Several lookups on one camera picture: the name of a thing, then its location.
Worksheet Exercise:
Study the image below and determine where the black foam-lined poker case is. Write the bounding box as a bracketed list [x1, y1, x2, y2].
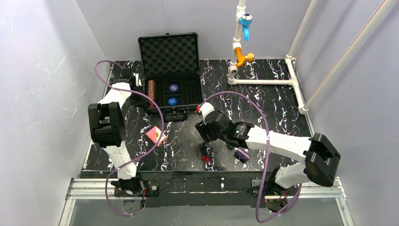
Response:
[138, 32, 203, 121]

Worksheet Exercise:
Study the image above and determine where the red playing card box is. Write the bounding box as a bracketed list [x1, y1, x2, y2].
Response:
[145, 126, 167, 146]

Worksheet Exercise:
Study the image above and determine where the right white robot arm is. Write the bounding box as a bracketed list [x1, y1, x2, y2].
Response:
[195, 109, 341, 195]

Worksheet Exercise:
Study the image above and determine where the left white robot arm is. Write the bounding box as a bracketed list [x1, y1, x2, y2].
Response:
[88, 67, 144, 195]

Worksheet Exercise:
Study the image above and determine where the orange black poker chip stack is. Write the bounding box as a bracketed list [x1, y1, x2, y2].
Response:
[148, 80, 156, 101]

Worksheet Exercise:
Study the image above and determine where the red dice pair on table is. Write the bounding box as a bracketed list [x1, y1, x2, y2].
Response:
[201, 155, 210, 163]

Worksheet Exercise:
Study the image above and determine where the purple poker chip stack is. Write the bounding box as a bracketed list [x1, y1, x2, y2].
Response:
[234, 148, 250, 163]

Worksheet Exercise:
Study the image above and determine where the blue small blind button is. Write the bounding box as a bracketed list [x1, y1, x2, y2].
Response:
[169, 84, 179, 92]

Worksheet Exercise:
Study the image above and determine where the blue big blind button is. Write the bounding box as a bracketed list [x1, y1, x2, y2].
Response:
[168, 97, 177, 106]

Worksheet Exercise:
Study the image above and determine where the orange pipe fitting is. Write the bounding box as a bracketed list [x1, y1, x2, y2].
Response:
[234, 47, 255, 68]

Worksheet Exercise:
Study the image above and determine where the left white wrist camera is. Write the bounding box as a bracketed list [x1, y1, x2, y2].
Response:
[133, 73, 142, 87]

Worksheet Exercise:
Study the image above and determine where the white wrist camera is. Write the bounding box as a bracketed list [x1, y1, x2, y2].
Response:
[195, 102, 215, 120]
[133, 73, 142, 87]

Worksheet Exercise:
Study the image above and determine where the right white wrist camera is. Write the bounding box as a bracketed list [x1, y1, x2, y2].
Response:
[195, 102, 215, 120]

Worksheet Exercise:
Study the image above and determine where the white PVC pipe frame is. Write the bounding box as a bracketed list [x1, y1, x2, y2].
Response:
[227, 0, 399, 115]

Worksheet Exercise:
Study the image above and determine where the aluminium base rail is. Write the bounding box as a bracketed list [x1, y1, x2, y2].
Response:
[59, 179, 354, 226]

